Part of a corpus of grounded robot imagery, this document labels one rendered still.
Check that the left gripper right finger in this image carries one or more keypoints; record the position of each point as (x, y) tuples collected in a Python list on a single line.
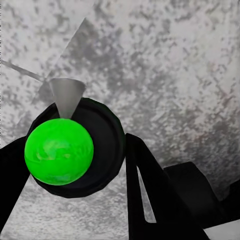
[(174, 220)]

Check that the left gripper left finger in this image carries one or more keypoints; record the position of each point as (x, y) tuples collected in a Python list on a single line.
[(14, 174)]

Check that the insectifuge atomizer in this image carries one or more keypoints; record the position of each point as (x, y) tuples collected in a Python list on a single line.
[(76, 146)]

